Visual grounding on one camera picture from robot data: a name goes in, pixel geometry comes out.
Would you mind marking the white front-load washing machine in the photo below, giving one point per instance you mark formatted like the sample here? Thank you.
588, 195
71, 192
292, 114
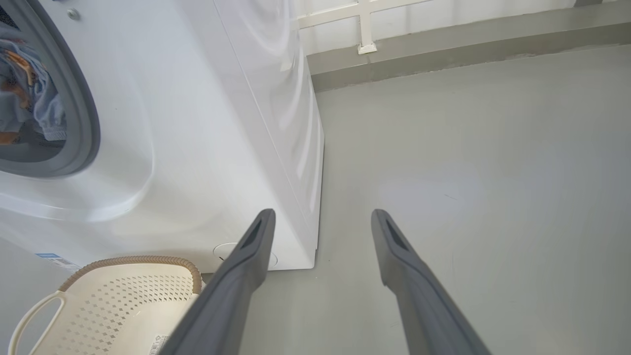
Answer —
197, 123

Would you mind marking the light blue orange garment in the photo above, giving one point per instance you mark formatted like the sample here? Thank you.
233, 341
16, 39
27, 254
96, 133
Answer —
10, 111

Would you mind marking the dark blue printed garment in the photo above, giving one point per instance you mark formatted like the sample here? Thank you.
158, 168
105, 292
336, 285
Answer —
47, 106

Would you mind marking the white railing post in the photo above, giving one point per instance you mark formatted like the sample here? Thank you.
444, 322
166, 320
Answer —
366, 24

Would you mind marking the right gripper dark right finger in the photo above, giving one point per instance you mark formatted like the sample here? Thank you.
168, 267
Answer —
419, 305

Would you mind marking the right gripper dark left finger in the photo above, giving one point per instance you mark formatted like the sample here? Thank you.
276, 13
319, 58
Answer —
231, 296

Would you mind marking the blue energy label sticker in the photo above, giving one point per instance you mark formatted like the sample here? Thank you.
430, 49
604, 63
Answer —
52, 259

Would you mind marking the cream perforated laundry basket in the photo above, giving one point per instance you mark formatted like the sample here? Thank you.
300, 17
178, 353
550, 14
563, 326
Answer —
123, 305

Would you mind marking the basket product label sticker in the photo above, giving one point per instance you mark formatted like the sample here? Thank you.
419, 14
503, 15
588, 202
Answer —
157, 345

